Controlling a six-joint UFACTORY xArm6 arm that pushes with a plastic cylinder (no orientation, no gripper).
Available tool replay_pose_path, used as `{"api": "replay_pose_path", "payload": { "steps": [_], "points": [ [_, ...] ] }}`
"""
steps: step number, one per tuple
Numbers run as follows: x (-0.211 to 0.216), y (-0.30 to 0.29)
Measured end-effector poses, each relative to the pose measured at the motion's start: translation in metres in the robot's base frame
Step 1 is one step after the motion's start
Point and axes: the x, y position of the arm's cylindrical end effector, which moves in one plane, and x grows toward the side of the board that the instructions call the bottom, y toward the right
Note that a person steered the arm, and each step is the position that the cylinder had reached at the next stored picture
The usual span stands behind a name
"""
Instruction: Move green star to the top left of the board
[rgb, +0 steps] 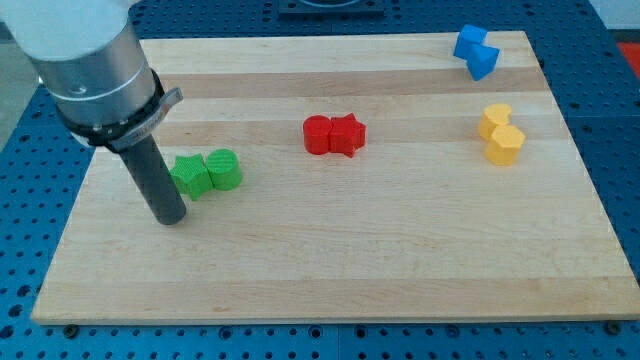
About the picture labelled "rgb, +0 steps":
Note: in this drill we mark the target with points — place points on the wooden board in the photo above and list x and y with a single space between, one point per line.
417 226

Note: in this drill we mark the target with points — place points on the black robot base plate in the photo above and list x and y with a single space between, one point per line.
296 8

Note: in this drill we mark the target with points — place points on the blue cube block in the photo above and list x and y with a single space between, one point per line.
468 36

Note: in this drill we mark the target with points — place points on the blue pentagon block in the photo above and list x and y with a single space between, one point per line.
481 60

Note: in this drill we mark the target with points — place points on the red cylinder block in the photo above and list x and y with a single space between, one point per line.
316 130

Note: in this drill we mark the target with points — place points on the yellow hexagon block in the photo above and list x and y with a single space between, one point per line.
504 145

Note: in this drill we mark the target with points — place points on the green star block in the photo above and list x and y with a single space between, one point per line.
191 176

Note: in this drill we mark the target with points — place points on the green cylinder block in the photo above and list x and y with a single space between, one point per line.
224 169

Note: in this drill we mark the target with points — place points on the yellow rounded block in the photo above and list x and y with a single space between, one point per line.
493 116

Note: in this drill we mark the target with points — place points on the red star block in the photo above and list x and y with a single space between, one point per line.
347 135

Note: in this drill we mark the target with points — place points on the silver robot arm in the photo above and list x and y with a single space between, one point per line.
87 54

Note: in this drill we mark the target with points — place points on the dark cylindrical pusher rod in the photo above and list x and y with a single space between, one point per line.
149 171

